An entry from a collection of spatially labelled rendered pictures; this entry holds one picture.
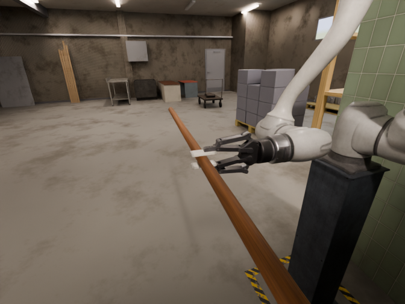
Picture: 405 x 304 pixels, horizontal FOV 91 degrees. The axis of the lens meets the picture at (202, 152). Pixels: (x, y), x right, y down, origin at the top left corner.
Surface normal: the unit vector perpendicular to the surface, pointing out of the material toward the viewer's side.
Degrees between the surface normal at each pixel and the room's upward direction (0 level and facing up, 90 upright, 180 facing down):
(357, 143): 96
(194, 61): 90
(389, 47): 90
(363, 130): 80
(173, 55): 90
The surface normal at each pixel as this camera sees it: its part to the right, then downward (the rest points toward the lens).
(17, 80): 0.30, 0.23
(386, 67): -0.97, 0.12
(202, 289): -0.03, -0.91
